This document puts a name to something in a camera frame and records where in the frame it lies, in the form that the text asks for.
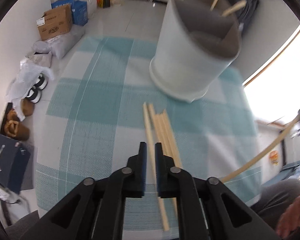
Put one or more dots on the grey mailer bag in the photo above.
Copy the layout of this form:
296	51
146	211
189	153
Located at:
62	43

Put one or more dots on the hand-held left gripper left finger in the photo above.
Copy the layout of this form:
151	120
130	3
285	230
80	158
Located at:
142	167

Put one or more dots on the black backpack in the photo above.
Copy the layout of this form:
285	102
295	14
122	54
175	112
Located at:
250	7

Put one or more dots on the black white sneaker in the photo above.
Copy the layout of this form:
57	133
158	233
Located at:
41	82
33	95

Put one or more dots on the beige mailer bag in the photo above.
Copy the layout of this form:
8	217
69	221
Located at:
41	58

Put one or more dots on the person's right hand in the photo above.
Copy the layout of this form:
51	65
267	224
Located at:
295	220

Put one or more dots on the white plastic bag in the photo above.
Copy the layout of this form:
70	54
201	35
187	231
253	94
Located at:
25	80

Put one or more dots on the teal checkered tablecloth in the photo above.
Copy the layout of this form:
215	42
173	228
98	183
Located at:
102	105

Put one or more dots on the pile of wooden chopsticks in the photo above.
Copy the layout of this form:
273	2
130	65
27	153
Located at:
165	135

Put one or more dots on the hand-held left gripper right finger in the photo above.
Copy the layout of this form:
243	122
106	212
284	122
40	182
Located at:
160	170

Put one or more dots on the person's grey trouser leg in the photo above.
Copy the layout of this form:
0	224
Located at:
275	197

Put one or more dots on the blue cardboard box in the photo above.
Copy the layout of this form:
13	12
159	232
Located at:
78	11

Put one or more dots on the brown slipper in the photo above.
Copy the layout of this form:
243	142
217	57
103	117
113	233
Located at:
12	116
18	131
27	107

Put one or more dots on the white grey utensil holder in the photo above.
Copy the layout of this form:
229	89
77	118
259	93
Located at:
185	62

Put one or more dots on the dark blue shoe box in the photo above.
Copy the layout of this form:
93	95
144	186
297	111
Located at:
5	160

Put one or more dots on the brown cardboard box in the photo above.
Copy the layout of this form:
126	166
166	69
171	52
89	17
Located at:
55	22

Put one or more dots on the orange snack packet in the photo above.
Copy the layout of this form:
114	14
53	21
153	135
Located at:
274	158

